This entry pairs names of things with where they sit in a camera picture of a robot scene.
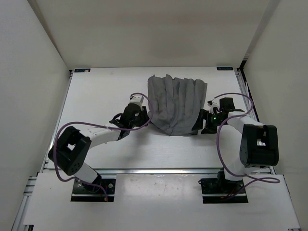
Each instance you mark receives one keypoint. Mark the aluminium frame rail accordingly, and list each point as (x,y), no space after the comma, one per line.
(244,87)
(18,224)

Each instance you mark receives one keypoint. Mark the left blue label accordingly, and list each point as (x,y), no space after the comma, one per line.
(82,70)

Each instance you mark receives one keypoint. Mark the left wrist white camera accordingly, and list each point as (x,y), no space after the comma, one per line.
(137,100)

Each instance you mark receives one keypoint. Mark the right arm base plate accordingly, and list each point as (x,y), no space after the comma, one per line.
(222,191)

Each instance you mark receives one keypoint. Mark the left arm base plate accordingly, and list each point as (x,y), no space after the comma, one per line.
(85,193)

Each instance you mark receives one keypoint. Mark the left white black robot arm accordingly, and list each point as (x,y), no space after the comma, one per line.
(71,149)

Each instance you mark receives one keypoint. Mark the aluminium front rail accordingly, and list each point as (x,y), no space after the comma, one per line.
(157,171)

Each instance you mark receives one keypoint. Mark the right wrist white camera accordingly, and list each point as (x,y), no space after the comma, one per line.
(213,107)

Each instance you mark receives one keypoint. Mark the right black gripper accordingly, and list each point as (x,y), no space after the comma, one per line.
(198,125)

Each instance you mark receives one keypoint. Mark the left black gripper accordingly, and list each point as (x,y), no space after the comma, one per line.
(144,116)

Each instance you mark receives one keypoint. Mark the grey pleated skirt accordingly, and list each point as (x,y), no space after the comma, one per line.
(176,103)

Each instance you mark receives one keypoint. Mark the right aluminium frame rail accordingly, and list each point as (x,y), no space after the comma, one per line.
(244,87)

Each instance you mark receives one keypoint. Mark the left aluminium frame rail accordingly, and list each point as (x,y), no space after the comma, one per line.
(18,224)

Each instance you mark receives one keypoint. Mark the blue label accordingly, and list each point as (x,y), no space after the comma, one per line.
(224,68)
(82,70)

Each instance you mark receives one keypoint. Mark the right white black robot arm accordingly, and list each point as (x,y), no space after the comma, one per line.
(259,142)

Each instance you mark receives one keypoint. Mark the right blue label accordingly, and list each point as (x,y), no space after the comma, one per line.
(224,68)

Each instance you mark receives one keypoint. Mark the wrist white camera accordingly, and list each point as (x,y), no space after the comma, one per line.
(137,100)
(213,107)

